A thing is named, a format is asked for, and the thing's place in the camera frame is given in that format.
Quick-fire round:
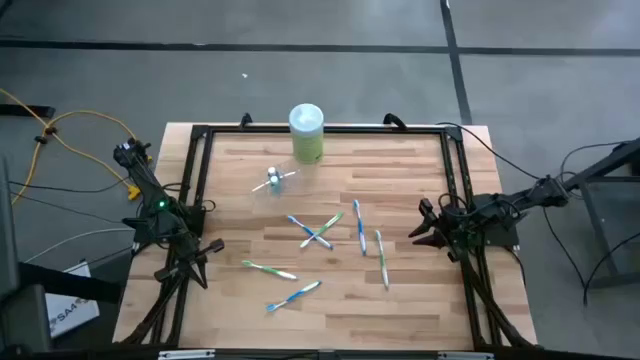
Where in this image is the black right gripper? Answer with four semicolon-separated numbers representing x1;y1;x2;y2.
408;198;471;262

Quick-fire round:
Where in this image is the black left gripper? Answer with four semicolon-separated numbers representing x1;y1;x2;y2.
153;239;225;300

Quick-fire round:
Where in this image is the green white toothbrush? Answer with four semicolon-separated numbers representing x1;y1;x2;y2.
299;211;345;249
375;229;391;290
241;259;299;281

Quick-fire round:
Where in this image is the blue white toothbrush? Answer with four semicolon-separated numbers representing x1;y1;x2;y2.
352;199;368;257
286;214;334;250
265;280;323;313

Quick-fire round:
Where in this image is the turquoise mouthwash bottle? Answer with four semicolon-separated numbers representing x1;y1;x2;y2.
267;166;282;197

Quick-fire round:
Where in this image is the white printed paper sign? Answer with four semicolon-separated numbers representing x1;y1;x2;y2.
44;259;101;340

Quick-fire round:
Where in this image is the clear acrylic organizer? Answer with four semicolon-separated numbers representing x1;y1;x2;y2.
249;158;301;201

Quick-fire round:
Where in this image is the green white wipes canister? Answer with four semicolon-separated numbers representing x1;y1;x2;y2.
288;102;325;165

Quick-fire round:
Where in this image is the black equipment stand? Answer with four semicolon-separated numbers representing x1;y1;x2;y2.
0;154;124;360

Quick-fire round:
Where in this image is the black metal stand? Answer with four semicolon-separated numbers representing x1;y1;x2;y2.
563;137;640;291

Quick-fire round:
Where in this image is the black floor bar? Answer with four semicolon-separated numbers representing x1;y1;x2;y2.
0;103;57;120

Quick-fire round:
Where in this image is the silver metal bracket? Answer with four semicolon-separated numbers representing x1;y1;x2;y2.
437;351;496;360
157;348;217;360

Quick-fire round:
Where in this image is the yellow extension cable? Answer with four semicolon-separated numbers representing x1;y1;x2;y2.
0;88;151;206

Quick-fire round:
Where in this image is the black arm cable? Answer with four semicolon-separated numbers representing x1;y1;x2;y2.
435;122;542;180

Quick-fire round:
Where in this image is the white cable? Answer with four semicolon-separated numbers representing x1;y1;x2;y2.
24;227;136;264

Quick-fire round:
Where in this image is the black aluminium table frame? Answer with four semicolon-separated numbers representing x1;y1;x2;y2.
114;122;539;351

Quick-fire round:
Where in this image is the black floor cable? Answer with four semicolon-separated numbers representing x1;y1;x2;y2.
582;232;640;306
7;177;131;194
542;207;587;307

